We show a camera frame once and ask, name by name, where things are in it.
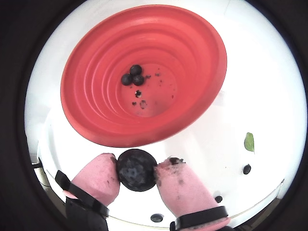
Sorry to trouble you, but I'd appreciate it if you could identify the large dark blueberry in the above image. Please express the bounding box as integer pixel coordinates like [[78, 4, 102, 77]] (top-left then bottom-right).
[[120, 74, 133, 86], [116, 148, 157, 193]]

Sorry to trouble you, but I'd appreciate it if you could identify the red collapsible silicone cup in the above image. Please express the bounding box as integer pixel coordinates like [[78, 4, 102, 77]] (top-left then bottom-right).
[[60, 4, 228, 148]]

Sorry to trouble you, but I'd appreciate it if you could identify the flat pointed green leaf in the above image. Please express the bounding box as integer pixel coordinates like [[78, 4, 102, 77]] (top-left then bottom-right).
[[244, 132, 256, 154]]

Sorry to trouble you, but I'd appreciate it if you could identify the white sheet mat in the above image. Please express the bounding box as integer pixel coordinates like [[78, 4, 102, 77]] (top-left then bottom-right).
[[36, 105, 286, 228]]

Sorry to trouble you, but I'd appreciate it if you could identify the pink-sleeved gripper finger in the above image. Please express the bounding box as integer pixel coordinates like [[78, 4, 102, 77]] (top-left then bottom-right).
[[154, 157, 231, 231], [55, 153, 120, 231]]

